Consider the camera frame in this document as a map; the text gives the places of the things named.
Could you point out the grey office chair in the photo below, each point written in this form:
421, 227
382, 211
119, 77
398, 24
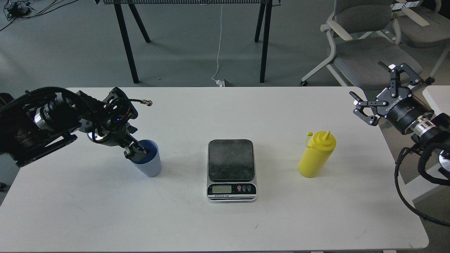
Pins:
423, 27
362, 33

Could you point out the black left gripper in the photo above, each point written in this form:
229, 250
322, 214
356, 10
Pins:
107, 122

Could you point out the black trestle table frame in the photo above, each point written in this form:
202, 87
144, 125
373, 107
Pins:
199, 22

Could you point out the black digital kitchen scale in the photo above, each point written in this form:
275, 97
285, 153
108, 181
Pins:
231, 171

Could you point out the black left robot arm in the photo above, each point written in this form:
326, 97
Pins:
45, 120

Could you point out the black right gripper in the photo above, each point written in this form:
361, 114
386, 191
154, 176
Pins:
404, 107

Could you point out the yellow squeeze bottle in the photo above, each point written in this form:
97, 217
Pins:
319, 147

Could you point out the blue ribbed plastic cup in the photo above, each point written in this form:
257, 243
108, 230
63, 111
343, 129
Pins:
150, 164

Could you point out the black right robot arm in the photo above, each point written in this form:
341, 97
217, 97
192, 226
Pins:
430, 136

